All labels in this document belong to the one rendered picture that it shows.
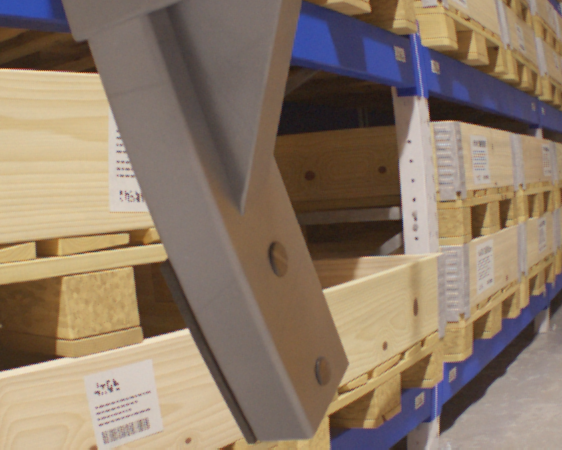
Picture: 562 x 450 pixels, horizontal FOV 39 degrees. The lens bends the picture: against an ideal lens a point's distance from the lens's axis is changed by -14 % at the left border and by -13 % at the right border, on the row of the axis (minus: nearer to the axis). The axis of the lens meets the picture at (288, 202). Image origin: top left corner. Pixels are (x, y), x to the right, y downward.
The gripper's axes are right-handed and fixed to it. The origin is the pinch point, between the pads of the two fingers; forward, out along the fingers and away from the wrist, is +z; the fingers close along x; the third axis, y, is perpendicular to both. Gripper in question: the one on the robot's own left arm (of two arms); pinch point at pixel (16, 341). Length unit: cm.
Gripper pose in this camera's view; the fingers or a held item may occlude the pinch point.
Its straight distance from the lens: 19.5
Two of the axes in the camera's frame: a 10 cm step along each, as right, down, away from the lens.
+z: 3.3, 8.8, 3.3
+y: 3.0, -4.3, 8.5
